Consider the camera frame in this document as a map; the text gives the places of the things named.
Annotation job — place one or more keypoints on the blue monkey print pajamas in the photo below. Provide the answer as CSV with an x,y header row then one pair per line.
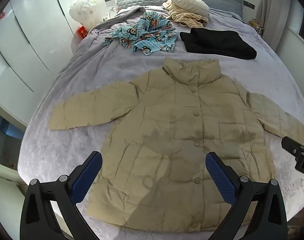
x,y
152,33

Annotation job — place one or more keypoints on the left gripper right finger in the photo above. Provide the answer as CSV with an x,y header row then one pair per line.
x,y
269,218

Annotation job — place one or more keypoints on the cream knitted pillow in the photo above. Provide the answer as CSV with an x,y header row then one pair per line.
x,y
196,6

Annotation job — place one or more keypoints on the white wardrobe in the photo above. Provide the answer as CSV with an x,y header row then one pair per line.
x,y
37,39

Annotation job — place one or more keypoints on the beige puffer jacket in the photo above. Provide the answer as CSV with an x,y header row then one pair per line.
x,y
166,121

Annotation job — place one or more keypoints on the white floral mesh cover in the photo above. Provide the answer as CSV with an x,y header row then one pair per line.
x,y
85,13

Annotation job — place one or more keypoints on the black folded garment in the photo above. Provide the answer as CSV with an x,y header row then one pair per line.
x,y
218,42

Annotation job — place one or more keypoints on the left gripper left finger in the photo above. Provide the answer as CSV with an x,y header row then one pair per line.
x,y
38,220

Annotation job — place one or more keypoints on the beige striped garment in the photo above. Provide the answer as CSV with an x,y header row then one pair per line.
x,y
184,17

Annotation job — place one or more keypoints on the grey curtain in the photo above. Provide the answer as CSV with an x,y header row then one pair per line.
x,y
272,16

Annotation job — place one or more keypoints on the red gift box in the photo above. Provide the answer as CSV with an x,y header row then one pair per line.
x,y
82,32

